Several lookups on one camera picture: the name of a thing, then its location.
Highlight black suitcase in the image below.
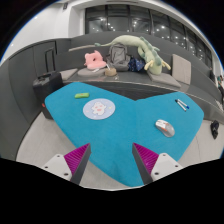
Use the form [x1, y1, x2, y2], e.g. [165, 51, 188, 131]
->
[33, 72, 63, 119]

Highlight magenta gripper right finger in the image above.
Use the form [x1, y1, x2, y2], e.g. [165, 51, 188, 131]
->
[131, 142, 184, 185]

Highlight dark blue cloth bundle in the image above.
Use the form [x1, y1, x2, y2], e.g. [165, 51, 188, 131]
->
[128, 58, 145, 72]

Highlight round white mouse pad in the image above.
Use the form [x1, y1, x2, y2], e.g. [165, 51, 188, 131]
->
[83, 98, 116, 120]

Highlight black capped marker pen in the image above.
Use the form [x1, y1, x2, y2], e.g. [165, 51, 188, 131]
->
[175, 100, 186, 112]

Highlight pink plush toy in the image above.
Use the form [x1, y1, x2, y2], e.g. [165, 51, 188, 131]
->
[85, 50, 106, 70]

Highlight grey computer mouse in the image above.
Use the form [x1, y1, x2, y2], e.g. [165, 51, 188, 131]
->
[155, 119, 175, 137]

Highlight green eraser case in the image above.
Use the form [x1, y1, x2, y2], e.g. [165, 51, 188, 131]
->
[74, 93, 90, 99]

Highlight grey backpack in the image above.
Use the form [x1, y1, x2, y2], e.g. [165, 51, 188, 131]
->
[106, 43, 130, 71]

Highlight teal table cloth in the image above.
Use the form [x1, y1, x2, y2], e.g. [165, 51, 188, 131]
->
[45, 82, 204, 187]

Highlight black shoes on floor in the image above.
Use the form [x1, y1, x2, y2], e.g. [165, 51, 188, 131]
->
[210, 120, 219, 139]

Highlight grey sofa bench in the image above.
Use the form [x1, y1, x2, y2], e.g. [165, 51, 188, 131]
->
[54, 31, 224, 124]

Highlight beige square cushion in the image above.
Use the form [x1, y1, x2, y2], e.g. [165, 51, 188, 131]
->
[172, 54, 191, 84]

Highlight brown cup with straw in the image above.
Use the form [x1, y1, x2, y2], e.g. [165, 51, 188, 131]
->
[105, 66, 117, 77]

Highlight green dragon plush toy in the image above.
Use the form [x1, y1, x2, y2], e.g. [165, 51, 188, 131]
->
[94, 34, 172, 76]

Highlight blue capped marker pen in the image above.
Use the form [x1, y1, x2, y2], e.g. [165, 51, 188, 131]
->
[177, 99, 190, 109]

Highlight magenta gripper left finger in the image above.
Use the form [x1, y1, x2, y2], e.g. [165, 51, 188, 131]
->
[41, 142, 92, 186]

